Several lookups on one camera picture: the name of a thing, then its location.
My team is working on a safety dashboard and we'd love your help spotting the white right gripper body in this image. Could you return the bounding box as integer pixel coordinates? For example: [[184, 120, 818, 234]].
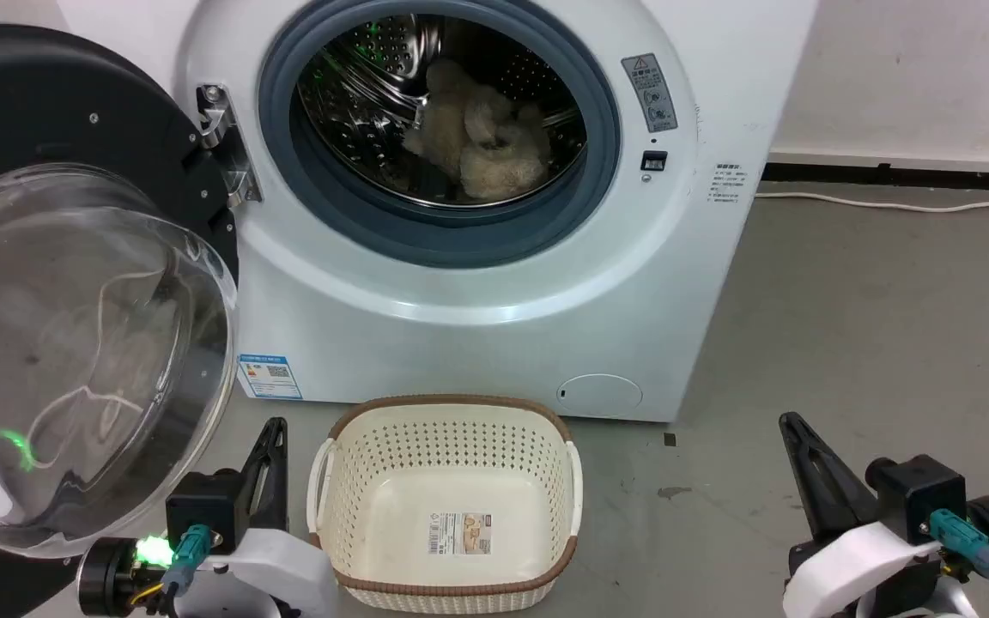
[[782, 521, 943, 618]]

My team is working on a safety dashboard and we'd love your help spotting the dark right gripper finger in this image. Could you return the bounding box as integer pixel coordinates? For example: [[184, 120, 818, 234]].
[[780, 412, 840, 544], [791, 413, 879, 535]]

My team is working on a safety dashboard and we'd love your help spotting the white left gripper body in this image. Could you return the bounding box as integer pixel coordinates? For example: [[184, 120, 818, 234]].
[[177, 528, 341, 618]]

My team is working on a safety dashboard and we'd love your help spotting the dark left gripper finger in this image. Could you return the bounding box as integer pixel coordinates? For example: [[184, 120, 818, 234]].
[[237, 418, 282, 528], [254, 418, 290, 531]]

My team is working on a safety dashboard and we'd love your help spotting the washer door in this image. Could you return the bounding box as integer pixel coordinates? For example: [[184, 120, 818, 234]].
[[0, 24, 242, 618]]

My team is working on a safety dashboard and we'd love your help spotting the white front-load washing machine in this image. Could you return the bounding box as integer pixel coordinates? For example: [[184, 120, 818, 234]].
[[55, 0, 820, 423]]

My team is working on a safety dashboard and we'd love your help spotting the metal door hinge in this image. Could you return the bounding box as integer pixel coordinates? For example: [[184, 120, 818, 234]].
[[196, 83, 262, 207]]

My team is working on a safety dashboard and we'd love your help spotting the blue energy label sticker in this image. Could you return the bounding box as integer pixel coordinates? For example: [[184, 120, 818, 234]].
[[237, 354, 303, 401]]

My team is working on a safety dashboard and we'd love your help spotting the cream plastic laundry basket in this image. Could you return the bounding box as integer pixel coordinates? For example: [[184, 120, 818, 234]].
[[306, 395, 584, 615]]

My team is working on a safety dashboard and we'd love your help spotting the paper product label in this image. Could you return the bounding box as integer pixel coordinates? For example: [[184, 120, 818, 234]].
[[428, 512, 493, 555]]

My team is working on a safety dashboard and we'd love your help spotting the round white filter cover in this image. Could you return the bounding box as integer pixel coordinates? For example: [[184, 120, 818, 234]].
[[558, 373, 643, 413]]

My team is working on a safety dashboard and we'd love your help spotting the small printed text sticker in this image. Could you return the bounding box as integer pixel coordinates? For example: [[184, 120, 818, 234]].
[[712, 161, 746, 205]]

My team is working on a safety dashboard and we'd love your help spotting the black baseboard strip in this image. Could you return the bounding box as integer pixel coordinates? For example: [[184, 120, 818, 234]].
[[761, 161, 989, 193]]

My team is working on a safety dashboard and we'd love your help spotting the perforated steel drum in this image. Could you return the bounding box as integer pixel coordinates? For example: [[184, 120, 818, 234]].
[[290, 13, 588, 209]]

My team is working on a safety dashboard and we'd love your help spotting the beige plush toy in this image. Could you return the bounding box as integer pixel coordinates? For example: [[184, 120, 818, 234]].
[[402, 58, 552, 200]]

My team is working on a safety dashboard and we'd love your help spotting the grey warning sticker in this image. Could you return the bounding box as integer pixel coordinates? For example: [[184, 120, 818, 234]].
[[622, 53, 679, 134]]

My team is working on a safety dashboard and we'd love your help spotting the left teal connector cable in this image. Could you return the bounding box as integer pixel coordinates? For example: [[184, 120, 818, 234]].
[[160, 525, 213, 602]]

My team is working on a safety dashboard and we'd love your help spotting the teal connector cable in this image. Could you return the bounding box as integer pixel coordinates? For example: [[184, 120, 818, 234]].
[[160, 525, 213, 602], [930, 508, 989, 618]]

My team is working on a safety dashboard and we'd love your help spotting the right teal connector cable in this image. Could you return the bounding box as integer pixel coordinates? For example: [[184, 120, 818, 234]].
[[930, 508, 989, 618]]

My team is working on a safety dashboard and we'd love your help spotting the white floor cable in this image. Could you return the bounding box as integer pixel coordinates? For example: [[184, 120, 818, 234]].
[[754, 191, 989, 213]]

